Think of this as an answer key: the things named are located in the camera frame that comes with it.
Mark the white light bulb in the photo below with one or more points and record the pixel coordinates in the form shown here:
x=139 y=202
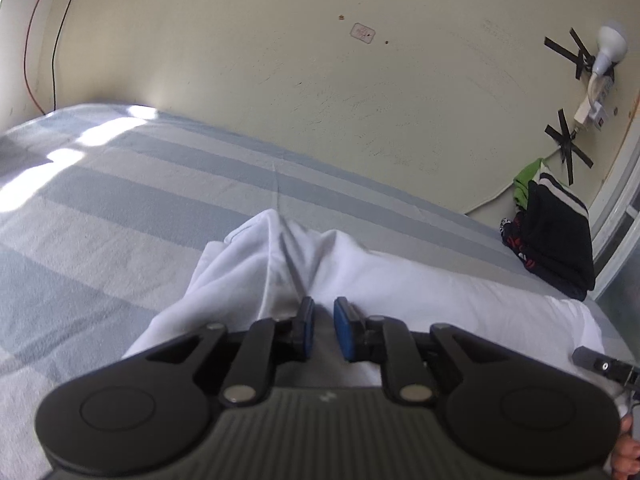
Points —
x=611 y=42

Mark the folded plain navy garment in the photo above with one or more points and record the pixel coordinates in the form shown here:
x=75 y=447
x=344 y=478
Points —
x=560 y=282

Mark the black tape cross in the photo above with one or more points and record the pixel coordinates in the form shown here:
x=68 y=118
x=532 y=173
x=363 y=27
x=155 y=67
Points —
x=575 y=55
x=567 y=142

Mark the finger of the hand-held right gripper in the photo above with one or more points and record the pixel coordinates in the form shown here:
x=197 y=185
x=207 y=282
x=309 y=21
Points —
x=602 y=365

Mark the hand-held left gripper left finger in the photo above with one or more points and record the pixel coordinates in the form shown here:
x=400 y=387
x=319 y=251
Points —
x=306 y=332

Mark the green cloth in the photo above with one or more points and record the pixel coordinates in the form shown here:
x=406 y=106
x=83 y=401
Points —
x=526 y=182

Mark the person's right hand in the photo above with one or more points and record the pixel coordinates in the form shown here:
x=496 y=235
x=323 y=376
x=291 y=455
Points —
x=627 y=452

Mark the small wall sticker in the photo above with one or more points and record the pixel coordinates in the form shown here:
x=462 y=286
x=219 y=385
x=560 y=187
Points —
x=363 y=33

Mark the red black printed cloth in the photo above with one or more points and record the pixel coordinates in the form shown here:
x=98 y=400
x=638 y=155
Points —
x=514 y=242

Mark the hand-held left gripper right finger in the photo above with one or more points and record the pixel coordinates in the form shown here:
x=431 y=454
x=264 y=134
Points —
x=345 y=332

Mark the navy garment with white stripes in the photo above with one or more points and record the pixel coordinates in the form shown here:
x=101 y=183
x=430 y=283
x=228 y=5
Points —
x=562 y=230

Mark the white lamp with adapter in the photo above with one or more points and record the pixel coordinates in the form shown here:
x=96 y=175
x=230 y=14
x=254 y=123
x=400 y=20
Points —
x=592 y=102

